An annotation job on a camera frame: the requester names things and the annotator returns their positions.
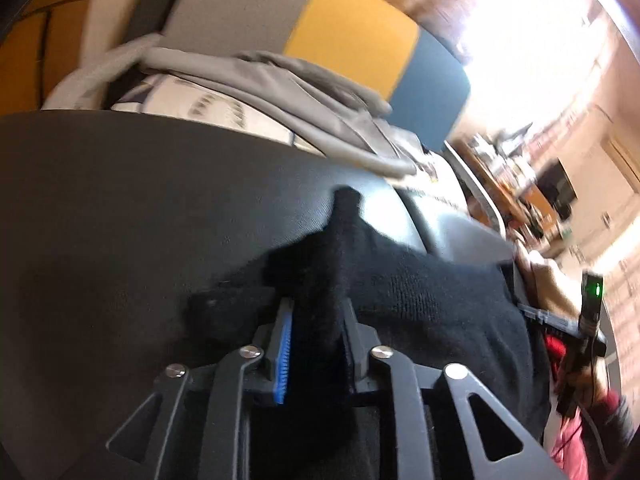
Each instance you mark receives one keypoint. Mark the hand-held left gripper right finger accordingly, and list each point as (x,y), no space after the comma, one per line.
(362,355)

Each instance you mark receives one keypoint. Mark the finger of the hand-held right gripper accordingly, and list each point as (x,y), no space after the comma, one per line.
(550,319)

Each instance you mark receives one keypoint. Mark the white patterned cloth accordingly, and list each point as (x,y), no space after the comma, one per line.
(200,105)

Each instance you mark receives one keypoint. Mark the black monitor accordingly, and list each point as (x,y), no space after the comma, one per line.
(555,182)

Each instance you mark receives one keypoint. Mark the red pink cloth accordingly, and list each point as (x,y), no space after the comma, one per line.
(570,455)

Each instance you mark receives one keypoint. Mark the grey yellow blue cushion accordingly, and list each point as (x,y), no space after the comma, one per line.
(350,35)

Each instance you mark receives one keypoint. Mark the grey hoodie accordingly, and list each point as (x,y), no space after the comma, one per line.
(280,90)

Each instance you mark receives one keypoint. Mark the white curved frame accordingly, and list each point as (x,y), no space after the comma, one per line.
(475,185)

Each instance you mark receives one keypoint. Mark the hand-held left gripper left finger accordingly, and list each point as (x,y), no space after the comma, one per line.
(285,345)

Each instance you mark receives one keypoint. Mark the cluttered wooden desk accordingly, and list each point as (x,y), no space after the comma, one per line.
(505,195)

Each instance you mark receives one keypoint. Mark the black sweater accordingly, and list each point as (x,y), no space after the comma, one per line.
(440,310)

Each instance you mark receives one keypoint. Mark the black leather seat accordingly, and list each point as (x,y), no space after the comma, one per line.
(125,210)

